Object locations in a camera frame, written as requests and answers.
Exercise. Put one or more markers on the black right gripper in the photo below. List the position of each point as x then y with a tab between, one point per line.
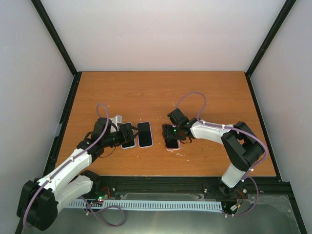
167	133

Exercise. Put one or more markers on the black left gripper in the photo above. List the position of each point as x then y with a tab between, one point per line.
129	137

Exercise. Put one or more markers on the light blue phone case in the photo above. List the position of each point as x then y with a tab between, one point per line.
129	145

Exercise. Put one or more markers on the black smartphone red edge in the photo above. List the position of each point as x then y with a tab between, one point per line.
168	133

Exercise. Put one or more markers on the black smartphone dark blue edge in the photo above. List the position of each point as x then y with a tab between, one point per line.
144	134

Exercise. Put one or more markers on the lavender phone case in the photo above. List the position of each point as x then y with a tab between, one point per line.
151	136

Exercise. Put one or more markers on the pink phone case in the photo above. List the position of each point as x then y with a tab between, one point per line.
172	144

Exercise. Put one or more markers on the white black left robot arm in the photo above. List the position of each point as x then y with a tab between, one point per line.
42	200

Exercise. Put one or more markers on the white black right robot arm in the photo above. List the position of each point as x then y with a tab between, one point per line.
243	148

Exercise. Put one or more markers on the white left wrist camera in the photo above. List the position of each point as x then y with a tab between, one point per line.
116	121

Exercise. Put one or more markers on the black aluminium frame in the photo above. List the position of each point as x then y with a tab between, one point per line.
164	184

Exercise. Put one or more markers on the light blue slotted cable duct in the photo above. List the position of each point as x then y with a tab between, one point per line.
145	205

